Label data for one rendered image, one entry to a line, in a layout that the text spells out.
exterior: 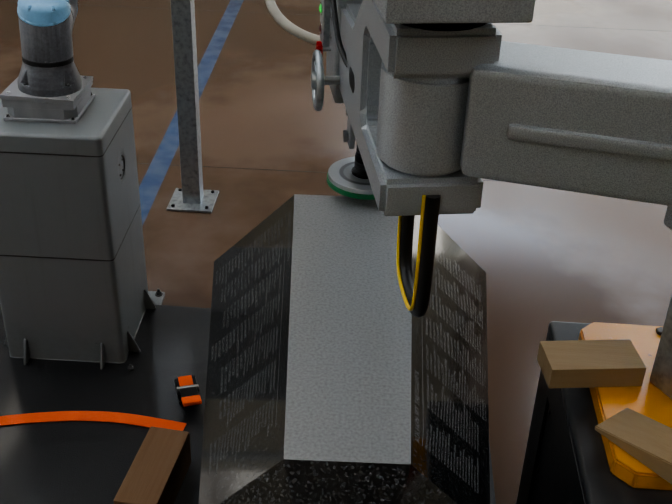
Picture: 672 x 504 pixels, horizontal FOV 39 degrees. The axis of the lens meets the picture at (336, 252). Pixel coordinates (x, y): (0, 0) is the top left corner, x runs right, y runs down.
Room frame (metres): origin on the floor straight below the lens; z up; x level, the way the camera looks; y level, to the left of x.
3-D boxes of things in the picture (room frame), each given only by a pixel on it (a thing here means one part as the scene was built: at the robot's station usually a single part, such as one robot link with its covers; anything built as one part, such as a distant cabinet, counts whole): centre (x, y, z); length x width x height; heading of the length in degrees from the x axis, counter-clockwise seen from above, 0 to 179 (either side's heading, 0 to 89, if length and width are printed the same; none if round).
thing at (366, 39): (1.95, -0.12, 1.28); 0.74 x 0.23 x 0.49; 8
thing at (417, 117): (1.69, -0.17, 1.32); 0.19 x 0.19 x 0.20
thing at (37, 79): (2.73, 0.90, 0.98); 0.19 x 0.19 x 0.10
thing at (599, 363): (1.59, -0.55, 0.81); 0.20 x 0.10 x 0.05; 95
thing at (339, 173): (2.34, -0.08, 0.85); 0.21 x 0.21 x 0.01
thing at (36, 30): (2.74, 0.89, 1.11); 0.17 x 0.15 x 0.18; 10
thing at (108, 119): (2.73, 0.90, 0.43); 0.50 x 0.50 x 0.85; 88
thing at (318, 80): (2.21, 0.03, 1.18); 0.15 x 0.10 x 0.15; 8
